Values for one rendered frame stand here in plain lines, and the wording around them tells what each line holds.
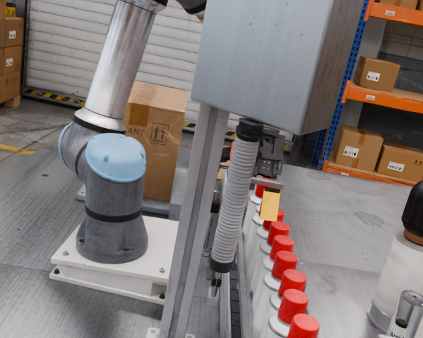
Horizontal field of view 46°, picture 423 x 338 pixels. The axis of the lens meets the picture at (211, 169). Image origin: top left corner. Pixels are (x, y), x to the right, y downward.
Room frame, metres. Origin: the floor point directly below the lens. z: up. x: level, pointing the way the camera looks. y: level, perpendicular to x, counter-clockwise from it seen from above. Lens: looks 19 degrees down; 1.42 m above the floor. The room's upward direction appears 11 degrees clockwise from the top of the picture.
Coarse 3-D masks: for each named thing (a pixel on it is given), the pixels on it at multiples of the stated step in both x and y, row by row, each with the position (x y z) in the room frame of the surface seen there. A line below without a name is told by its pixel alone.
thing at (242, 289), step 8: (240, 232) 0.96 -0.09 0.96; (240, 240) 0.92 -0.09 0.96; (240, 248) 0.89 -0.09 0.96; (240, 256) 0.85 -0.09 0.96; (240, 264) 0.82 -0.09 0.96; (240, 272) 0.79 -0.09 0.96; (240, 280) 0.77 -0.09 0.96; (240, 288) 0.74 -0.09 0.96; (240, 296) 0.72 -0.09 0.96; (240, 304) 0.70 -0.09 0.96; (240, 312) 0.68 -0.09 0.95; (248, 312) 0.68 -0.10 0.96; (240, 320) 0.67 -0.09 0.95; (248, 320) 0.65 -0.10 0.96; (248, 328) 0.63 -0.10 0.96; (248, 336) 0.62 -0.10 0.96
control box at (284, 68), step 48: (240, 0) 0.63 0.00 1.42; (288, 0) 0.60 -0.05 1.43; (336, 0) 0.57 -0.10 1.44; (240, 48) 0.62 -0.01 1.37; (288, 48) 0.59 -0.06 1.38; (336, 48) 0.60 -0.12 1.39; (192, 96) 0.66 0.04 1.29; (240, 96) 0.62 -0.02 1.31; (288, 96) 0.58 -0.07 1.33; (336, 96) 0.64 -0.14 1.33
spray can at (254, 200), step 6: (258, 186) 0.96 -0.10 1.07; (264, 186) 0.95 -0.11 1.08; (258, 192) 0.96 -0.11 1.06; (252, 198) 0.96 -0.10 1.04; (258, 198) 0.96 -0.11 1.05; (252, 204) 0.95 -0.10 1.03; (258, 204) 0.94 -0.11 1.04; (246, 210) 0.97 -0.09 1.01; (252, 210) 0.95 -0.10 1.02; (246, 216) 0.96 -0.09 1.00; (252, 216) 0.95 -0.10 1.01; (246, 222) 0.96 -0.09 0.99; (246, 228) 0.95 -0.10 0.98; (246, 234) 0.95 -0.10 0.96; (246, 240) 0.95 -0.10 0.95
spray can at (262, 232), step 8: (280, 216) 0.80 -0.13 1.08; (264, 224) 0.81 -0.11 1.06; (256, 232) 0.81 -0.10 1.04; (264, 232) 0.80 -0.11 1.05; (256, 240) 0.80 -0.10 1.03; (264, 240) 0.79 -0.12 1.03; (256, 248) 0.80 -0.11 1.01; (256, 256) 0.80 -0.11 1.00; (248, 264) 0.81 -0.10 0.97; (248, 272) 0.80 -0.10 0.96; (248, 280) 0.80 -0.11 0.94; (248, 288) 0.80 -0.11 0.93
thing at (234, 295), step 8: (232, 272) 0.93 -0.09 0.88; (232, 280) 0.90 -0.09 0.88; (232, 288) 0.87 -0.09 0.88; (232, 296) 0.84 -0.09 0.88; (232, 304) 0.81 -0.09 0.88; (232, 312) 0.79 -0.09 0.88; (232, 320) 0.76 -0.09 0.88; (232, 328) 0.74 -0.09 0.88; (240, 328) 0.74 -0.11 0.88; (232, 336) 0.72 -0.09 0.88; (240, 336) 0.72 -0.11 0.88
